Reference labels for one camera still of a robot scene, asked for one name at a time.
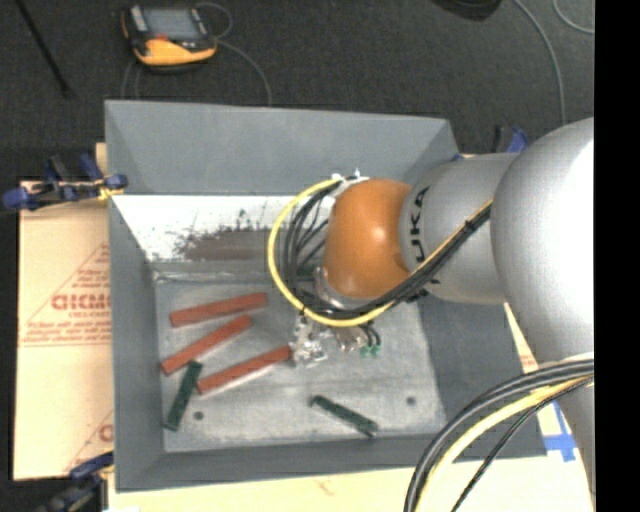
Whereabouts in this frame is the dark green flat block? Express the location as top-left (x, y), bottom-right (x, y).
top-left (309, 394), bottom-right (380, 439)
top-left (162, 360), bottom-right (204, 433)

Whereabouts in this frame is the grey metal bin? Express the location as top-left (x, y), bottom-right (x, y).
top-left (103, 99), bottom-right (547, 492)

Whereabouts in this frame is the red-brown flat block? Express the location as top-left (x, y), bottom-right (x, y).
top-left (168, 291), bottom-right (269, 329)
top-left (159, 314), bottom-right (254, 377)
top-left (195, 345), bottom-right (294, 396)

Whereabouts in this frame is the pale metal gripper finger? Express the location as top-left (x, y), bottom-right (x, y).
top-left (295, 314), bottom-right (322, 343)
top-left (289, 340), bottom-right (329, 369)

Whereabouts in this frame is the brown cardboard board red print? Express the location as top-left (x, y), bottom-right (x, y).
top-left (11, 180), bottom-right (117, 482)

